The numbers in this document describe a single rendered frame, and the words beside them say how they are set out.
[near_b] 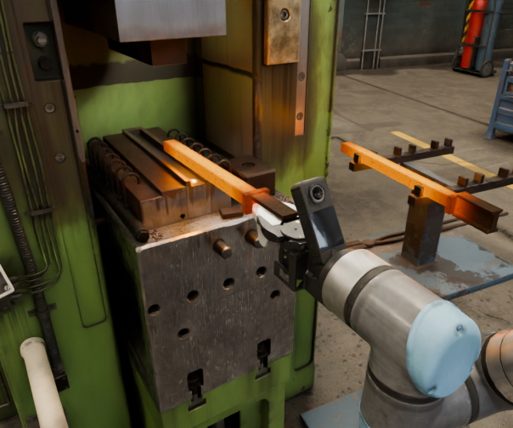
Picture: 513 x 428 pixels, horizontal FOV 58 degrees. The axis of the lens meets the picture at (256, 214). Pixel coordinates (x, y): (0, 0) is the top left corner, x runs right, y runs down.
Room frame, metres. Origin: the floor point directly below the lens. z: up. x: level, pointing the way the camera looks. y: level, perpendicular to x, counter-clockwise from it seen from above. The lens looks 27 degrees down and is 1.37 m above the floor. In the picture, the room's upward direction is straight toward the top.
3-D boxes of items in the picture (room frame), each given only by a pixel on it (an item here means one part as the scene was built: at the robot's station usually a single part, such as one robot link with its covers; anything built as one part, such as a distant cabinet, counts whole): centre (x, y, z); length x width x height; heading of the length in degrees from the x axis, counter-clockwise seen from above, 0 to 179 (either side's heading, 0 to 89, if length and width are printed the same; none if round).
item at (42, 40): (0.89, 0.39, 1.24); 0.03 x 0.03 x 0.07; 32
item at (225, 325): (1.07, 0.21, 0.69); 0.56 x 0.38 x 0.45; 32
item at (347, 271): (0.47, -0.13, 1.02); 0.10 x 0.05 x 0.09; 122
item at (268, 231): (0.58, -0.03, 1.04); 0.09 x 0.05 x 0.02; 35
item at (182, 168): (1.05, 0.23, 0.99); 0.42 x 0.05 x 0.01; 32
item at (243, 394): (1.07, 0.21, 0.23); 0.55 x 0.37 x 0.47; 32
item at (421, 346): (0.40, -0.17, 1.02); 0.12 x 0.09 x 0.10; 32
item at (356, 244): (1.15, -0.48, 0.73); 0.60 x 0.04 x 0.01; 113
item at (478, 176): (1.01, -0.42, 0.98); 0.23 x 0.06 x 0.02; 24
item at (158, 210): (1.04, 0.25, 0.96); 0.42 x 0.20 x 0.09; 32
